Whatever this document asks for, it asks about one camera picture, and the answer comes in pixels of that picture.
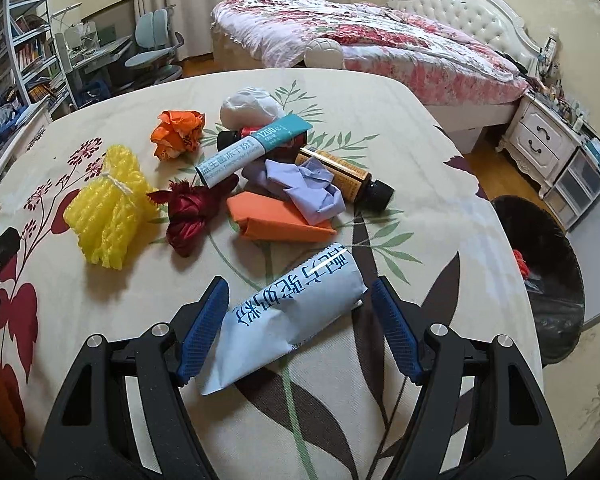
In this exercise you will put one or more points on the pale green desk chair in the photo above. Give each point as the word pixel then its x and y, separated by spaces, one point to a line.
pixel 152 27

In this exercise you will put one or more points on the white crumpled paper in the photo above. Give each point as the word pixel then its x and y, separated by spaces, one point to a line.
pixel 247 105

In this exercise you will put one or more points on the crumpled orange wrapper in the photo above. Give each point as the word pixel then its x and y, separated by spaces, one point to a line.
pixel 175 132

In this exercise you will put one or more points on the black-lined trash bin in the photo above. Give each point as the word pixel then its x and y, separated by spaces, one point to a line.
pixel 560 320

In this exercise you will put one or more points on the crumpled dark red wrapper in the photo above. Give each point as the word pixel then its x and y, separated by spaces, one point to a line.
pixel 187 210

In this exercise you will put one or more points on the yellow foam fruit net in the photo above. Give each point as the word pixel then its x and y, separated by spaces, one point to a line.
pixel 107 205

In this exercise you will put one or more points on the white tufted bed frame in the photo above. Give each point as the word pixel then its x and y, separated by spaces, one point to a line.
pixel 480 20

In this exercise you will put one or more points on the brown bottle with black cap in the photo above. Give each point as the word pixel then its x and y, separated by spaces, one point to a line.
pixel 352 175

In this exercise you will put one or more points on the teal and white carton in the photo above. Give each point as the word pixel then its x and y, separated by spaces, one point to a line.
pixel 250 147

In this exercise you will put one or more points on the white study desk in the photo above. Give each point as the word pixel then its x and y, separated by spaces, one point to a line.
pixel 95 55

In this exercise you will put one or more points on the white storage box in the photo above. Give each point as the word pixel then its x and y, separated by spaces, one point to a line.
pixel 462 137

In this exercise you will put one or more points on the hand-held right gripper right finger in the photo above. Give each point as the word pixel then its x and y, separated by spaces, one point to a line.
pixel 392 320

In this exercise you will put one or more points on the floral printed tablecloth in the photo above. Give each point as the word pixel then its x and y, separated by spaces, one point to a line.
pixel 105 110

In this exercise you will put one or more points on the clutter of small toiletries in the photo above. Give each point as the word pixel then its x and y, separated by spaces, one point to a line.
pixel 565 95

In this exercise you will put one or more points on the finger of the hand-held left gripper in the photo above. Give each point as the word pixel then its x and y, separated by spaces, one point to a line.
pixel 2 250

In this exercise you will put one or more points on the folded orange paper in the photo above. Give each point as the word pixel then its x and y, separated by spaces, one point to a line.
pixel 265 215

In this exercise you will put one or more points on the white bookshelf with books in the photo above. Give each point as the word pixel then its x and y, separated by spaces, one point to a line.
pixel 30 50

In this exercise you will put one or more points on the pink floral bedspread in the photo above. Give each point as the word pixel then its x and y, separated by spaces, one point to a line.
pixel 380 45

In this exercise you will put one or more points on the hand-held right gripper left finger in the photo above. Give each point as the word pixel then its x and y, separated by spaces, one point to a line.
pixel 207 320

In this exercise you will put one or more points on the white carved nightstand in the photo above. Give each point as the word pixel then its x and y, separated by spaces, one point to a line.
pixel 540 135

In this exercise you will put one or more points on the clear plastic drawer unit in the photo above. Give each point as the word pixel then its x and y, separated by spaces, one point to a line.
pixel 577 185

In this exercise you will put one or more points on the pale blue printed packet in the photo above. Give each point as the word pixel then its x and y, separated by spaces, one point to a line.
pixel 290 310

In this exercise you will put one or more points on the dark bottle with red label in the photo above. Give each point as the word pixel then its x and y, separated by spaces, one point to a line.
pixel 227 140

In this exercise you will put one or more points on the red foam fruit net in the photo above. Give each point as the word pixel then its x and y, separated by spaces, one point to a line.
pixel 522 262

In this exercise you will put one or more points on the crumpled purple paper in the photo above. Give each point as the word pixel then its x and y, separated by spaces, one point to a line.
pixel 300 190

